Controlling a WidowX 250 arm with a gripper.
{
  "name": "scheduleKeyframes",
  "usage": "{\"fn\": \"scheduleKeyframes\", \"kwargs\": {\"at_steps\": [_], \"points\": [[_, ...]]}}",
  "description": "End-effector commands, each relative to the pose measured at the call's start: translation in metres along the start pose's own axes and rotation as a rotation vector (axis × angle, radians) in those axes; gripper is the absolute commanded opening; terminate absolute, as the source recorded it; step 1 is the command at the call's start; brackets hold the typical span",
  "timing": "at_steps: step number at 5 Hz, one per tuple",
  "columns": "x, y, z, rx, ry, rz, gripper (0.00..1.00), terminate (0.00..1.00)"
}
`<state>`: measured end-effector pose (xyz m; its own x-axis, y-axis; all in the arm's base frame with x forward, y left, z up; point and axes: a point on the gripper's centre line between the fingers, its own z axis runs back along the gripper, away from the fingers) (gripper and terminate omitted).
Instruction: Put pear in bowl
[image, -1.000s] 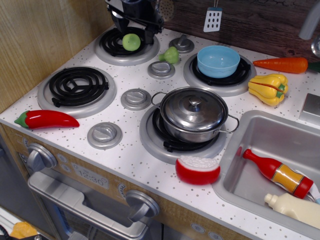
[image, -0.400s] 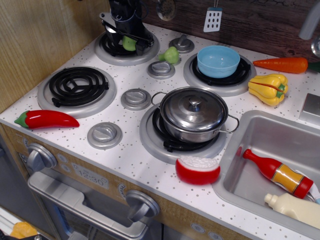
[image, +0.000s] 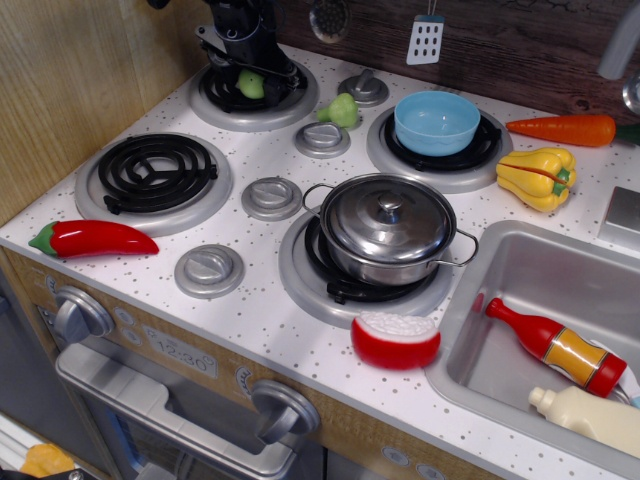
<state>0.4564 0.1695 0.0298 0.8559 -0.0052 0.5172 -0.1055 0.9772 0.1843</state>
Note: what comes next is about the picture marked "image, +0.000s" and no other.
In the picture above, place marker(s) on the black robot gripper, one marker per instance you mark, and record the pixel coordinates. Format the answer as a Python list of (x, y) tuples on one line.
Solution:
[(243, 35)]

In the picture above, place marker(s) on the green toy pear bottom half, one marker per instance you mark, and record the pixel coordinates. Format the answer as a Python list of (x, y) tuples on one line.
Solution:
[(251, 84)]

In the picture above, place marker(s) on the green toy pear half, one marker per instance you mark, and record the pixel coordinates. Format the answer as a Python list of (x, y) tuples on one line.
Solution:
[(343, 111), (251, 84)]

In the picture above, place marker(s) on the green toy pear top half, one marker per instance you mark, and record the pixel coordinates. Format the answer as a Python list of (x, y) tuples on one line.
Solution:
[(343, 111)]

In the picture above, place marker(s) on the light blue plastic bowl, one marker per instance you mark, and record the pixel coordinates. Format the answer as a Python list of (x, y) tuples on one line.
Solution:
[(435, 123)]

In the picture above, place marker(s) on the red bowl of rice toy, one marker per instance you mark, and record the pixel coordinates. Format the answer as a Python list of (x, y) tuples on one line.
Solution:
[(393, 341)]

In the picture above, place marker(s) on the back left black burner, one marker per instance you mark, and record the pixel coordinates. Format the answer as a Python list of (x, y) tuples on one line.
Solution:
[(294, 108)]

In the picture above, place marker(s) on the black burner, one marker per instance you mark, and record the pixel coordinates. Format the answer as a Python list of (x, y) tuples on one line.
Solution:
[(308, 288), (158, 183), (466, 171), (294, 108)]

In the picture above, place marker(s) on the silver stovetop knob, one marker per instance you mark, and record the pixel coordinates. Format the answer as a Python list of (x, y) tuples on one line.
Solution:
[(272, 199), (366, 89), (209, 271), (322, 140)]

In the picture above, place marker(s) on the hanging silver slotted ladle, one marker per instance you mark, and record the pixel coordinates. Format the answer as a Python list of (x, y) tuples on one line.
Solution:
[(330, 20)]

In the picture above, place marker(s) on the silver stovetop knob back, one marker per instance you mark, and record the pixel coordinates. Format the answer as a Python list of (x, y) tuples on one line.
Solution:
[(366, 89)]

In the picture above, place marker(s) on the front left black burner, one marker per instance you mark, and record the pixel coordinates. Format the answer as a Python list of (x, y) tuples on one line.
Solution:
[(158, 183)]

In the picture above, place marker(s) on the hanging white slotted spatula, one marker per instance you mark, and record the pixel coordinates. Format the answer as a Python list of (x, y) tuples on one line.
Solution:
[(426, 37)]

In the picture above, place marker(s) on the silver stovetop knob front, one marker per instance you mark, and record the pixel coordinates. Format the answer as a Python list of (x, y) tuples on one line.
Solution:
[(209, 271)]

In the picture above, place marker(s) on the steel pot with lid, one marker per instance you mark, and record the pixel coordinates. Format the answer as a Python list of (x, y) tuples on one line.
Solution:
[(389, 229)]

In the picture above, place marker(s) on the front right black burner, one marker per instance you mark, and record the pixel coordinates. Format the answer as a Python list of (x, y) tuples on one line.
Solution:
[(308, 288)]

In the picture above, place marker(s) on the red toy chili pepper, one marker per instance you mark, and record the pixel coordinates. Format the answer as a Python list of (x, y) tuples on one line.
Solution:
[(85, 238)]

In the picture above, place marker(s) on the back right black burner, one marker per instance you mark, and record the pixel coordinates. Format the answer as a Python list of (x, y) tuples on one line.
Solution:
[(466, 171)]

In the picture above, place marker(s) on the oven digital clock display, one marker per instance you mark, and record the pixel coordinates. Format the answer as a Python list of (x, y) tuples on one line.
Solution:
[(182, 352)]

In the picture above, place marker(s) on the left silver oven knob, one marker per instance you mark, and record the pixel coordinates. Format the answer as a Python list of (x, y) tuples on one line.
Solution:
[(80, 316)]

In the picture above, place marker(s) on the silver oven knob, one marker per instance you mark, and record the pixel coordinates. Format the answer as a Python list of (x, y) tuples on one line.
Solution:
[(283, 411), (80, 316)]

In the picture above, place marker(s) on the yellow toy bell pepper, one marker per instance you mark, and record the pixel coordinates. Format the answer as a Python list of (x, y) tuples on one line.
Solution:
[(540, 178)]

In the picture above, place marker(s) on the right silver oven knob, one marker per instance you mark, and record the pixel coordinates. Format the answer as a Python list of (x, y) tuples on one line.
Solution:
[(283, 411)]

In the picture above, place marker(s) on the orange toy carrot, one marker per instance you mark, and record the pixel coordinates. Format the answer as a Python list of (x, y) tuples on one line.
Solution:
[(578, 130)]

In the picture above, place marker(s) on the silver toy faucet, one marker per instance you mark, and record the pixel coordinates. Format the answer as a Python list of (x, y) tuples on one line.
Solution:
[(618, 53)]

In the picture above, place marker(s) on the silver toy sink basin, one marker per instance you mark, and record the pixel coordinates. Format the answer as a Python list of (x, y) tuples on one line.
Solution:
[(481, 365)]

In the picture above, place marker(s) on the silver faucet base block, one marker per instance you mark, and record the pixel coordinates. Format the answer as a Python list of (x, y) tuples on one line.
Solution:
[(620, 224)]

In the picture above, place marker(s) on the yellow object bottom left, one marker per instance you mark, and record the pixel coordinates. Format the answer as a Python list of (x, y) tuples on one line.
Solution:
[(43, 460)]

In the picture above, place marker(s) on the red toy ketchup bottle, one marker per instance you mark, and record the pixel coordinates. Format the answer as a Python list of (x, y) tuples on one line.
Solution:
[(590, 367)]

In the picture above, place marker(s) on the cream toy mayonnaise bottle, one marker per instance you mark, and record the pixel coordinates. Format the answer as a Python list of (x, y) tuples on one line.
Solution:
[(609, 422)]

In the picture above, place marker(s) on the silver oven door handle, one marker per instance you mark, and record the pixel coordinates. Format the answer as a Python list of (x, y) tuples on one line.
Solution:
[(161, 443)]

